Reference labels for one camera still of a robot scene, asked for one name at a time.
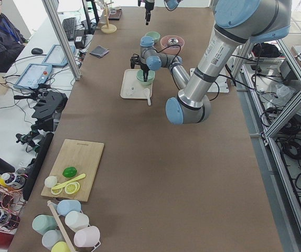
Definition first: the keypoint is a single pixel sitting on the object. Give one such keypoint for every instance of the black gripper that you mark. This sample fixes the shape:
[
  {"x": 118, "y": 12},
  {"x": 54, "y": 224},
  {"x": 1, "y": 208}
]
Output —
[
  {"x": 148, "y": 6},
  {"x": 144, "y": 69}
]

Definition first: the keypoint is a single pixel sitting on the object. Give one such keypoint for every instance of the green bowl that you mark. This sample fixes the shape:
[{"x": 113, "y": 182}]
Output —
[
  {"x": 154, "y": 35},
  {"x": 145, "y": 83},
  {"x": 151, "y": 75}
]

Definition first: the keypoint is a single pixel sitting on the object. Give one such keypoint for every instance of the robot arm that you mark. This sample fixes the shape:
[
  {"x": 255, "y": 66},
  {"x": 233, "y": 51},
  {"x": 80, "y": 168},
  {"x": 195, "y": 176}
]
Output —
[
  {"x": 236, "y": 22},
  {"x": 170, "y": 5}
]

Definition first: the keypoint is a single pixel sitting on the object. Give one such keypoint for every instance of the green bowl on tray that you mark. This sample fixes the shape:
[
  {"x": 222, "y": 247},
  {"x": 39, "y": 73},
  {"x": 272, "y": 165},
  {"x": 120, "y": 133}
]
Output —
[{"x": 145, "y": 83}]

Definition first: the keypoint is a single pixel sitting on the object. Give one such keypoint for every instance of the cream serving tray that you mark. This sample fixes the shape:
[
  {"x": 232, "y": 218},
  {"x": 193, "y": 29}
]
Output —
[{"x": 130, "y": 88}]

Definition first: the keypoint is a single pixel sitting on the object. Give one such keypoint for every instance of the white ceramic spoon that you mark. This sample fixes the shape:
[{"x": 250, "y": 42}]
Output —
[{"x": 147, "y": 95}]

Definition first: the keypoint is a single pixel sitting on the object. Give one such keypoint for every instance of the pink bowl with ice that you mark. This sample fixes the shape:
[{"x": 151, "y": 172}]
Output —
[{"x": 171, "y": 50}]

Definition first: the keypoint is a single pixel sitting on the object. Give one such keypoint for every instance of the black tray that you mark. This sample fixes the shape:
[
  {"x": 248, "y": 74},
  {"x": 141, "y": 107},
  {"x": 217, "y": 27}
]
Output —
[{"x": 115, "y": 14}]

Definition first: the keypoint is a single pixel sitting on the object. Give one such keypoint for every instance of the wooden mug tree stand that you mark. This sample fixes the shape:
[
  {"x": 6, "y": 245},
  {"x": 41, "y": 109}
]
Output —
[{"x": 107, "y": 28}]

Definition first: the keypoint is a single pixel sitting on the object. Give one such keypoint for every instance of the grey folded cloth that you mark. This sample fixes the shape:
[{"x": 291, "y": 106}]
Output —
[{"x": 99, "y": 51}]

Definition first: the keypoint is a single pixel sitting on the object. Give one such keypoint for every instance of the black keyboard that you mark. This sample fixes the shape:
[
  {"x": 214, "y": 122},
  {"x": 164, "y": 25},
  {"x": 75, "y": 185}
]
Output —
[{"x": 69, "y": 27}]

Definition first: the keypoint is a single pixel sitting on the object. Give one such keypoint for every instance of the blue teach pendant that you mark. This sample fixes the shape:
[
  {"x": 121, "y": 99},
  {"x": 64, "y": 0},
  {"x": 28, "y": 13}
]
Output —
[
  {"x": 33, "y": 75},
  {"x": 55, "y": 57}
]

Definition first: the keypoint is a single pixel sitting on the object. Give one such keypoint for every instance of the computer mouse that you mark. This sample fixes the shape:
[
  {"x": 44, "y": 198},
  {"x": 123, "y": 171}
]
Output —
[{"x": 36, "y": 51}]

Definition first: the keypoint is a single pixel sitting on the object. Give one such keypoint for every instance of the green lime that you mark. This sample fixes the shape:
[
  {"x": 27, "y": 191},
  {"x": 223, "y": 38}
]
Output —
[{"x": 69, "y": 172}]

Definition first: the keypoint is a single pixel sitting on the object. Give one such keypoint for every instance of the lemon slice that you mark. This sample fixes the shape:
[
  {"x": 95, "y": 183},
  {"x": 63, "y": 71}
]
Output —
[
  {"x": 56, "y": 191},
  {"x": 72, "y": 188}
]

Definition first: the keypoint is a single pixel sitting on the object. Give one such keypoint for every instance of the yellow plastic knife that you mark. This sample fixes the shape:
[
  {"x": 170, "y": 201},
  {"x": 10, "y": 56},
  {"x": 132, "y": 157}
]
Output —
[{"x": 62, "y": 185}]

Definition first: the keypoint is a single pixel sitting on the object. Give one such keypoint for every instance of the blue cup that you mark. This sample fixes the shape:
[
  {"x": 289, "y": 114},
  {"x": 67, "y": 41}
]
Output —
[{"x": 66, "y": 206}]

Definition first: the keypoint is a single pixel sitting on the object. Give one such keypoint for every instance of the white cup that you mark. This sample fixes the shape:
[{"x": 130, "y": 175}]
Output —
[{"x": 76, "y": 220}]

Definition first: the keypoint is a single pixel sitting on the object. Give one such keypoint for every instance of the pink cup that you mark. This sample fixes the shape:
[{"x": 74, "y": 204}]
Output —
[{"x": 87, "y": 237}]

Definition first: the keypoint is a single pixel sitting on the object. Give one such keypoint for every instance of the pale green cup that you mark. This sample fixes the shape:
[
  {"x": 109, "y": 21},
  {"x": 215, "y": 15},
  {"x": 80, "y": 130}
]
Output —
[{"x": 44, "y": 223}]

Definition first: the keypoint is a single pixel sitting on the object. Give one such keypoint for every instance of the grey cup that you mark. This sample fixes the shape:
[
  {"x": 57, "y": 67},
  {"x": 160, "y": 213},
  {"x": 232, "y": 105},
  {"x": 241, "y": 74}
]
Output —
[{"x": 51, "y": 237}]

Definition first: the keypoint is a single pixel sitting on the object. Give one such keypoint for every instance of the yellow cup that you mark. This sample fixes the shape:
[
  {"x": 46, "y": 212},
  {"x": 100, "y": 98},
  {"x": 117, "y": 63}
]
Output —
[{"x": 60, "y": 247}]

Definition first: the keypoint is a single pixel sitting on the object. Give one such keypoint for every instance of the aluminium frame post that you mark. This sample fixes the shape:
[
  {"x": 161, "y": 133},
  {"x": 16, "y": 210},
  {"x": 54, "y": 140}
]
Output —
[{"x": 51, "y": 11}]

